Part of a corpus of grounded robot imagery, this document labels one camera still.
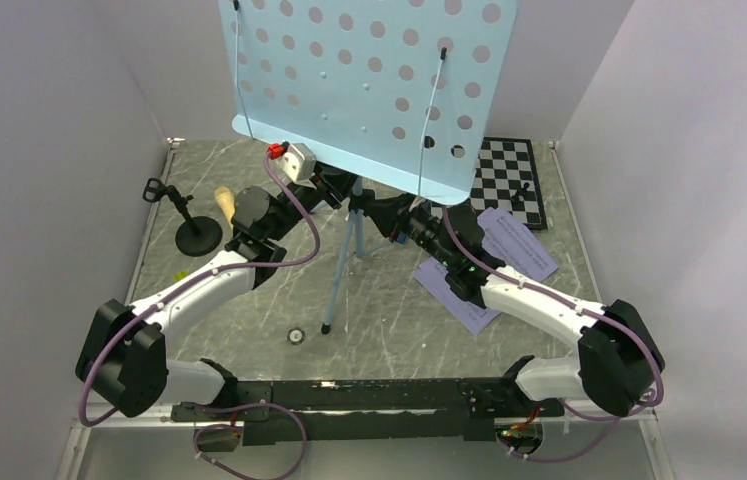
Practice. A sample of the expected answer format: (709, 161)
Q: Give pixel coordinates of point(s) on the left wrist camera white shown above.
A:
(295, 160)

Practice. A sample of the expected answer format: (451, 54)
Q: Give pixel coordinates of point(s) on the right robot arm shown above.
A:
(615, 362)

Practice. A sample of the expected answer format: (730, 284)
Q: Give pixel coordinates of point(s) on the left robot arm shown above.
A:
(124, 358)

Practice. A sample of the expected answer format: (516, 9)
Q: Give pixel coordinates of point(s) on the black microphone stand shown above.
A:
(196, 236)

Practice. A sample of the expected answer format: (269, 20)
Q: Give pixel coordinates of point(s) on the light blue music stand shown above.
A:
(397, 92)

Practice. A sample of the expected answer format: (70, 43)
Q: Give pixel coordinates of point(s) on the sheet music page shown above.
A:
(431, 275)
(508, 239)

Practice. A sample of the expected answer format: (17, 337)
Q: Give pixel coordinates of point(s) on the poker chip on table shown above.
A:
(296, 336)

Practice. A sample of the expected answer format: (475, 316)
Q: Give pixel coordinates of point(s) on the black white chessboard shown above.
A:
(502, 165)

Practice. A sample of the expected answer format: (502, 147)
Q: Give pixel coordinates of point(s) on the gold toy microphone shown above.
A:
(225, 200)

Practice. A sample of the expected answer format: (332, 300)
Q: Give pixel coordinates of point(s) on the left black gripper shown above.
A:
(333, 184)

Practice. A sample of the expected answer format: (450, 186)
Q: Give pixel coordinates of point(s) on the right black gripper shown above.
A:
(392, 215)

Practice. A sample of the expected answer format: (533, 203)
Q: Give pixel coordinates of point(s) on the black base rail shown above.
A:
(473, 409)

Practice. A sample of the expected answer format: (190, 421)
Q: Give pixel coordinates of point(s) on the black chess piece right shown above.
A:
(519, 194)

